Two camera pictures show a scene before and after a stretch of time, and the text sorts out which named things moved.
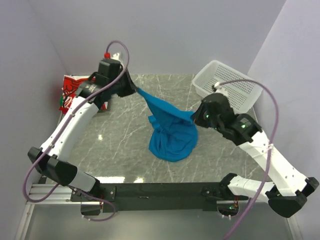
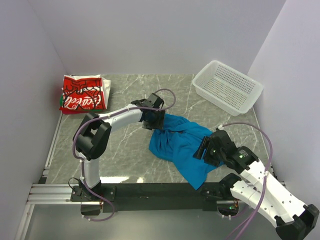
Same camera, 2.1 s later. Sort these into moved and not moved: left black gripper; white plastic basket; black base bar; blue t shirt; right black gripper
Moved: blue t shirt; left black gripper; right black gripper
Not moved: white plastic basket; black base bar
